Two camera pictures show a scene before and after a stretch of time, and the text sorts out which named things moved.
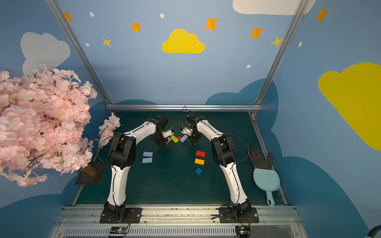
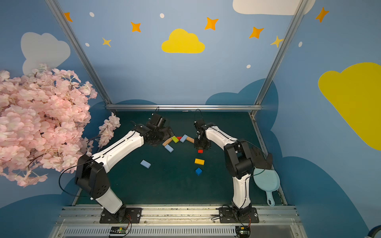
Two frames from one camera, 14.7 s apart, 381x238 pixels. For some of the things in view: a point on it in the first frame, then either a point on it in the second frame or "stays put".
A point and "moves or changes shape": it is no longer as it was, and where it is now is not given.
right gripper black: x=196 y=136 -> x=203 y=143
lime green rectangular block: x=174 y=139 stays put
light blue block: x=148 y=153 -> x=169 y=148
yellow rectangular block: x=199 y=161 stays put
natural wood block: x=169 y=140 stays put
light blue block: x=183 y=138 stays put
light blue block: x=147 y=160 moves or changes shape
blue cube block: x=198 y=171 stays put
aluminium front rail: x=78 y=221 stays put
